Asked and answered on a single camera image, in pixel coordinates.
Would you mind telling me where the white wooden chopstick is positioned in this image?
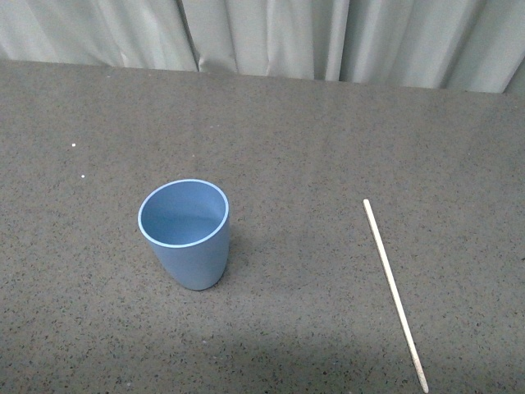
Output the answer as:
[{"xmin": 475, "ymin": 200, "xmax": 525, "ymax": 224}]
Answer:
[{"xmin": 363, "ymin": 199, "xmax": 429, "ymax": 393}]

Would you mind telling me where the blue plastic cup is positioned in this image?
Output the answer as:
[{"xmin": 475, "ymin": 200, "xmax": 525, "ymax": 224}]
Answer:
[{"xmin": 138, "ymin": 179, "xmax": 230, "ymax": 291}]

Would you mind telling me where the white curtain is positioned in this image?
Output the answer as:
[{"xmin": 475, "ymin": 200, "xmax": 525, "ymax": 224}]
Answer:
[{"xmin": 1, "ymin": 1, "xmax": 524, "ymax": 94}]

